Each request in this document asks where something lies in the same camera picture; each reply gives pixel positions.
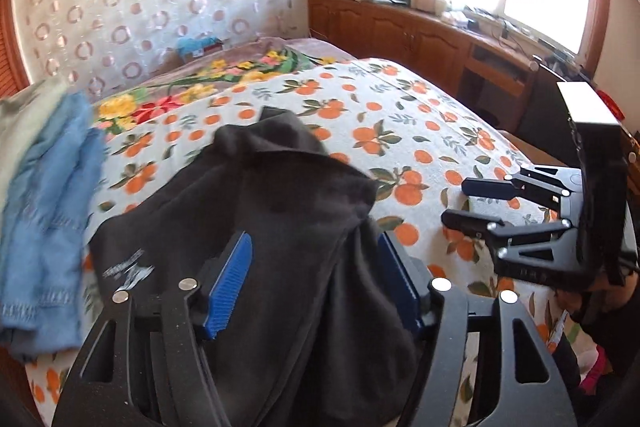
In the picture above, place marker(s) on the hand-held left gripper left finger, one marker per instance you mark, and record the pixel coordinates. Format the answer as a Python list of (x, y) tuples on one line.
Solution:
[(230, 279)]

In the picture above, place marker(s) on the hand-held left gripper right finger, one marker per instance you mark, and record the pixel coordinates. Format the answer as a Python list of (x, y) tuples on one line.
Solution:
[(400, 277)]

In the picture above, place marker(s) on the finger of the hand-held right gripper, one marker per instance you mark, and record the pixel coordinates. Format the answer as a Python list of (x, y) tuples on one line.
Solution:
[(467, 222), (487, 188)]

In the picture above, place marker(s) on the black pants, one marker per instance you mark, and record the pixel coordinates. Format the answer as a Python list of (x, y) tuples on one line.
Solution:
[(290, 207)]

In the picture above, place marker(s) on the grey-green folded pants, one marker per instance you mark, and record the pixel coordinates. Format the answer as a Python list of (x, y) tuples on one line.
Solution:
[(25, 117)]

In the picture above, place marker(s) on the orange fruit print bedsheet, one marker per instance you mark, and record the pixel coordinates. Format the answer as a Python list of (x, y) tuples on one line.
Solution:
[(425, 132)]

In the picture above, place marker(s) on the long wooden cabinet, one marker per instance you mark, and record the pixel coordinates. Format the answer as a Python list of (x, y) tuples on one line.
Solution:
[(400, 37)]

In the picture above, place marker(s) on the light blue folded jeans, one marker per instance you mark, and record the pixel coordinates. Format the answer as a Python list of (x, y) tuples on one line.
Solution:
[(55, 207)]

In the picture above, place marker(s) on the floral blanket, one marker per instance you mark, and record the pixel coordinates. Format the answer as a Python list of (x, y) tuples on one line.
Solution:
[(200, 82)]

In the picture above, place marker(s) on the blue bag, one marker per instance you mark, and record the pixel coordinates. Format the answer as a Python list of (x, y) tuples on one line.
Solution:
[(197, 47)]

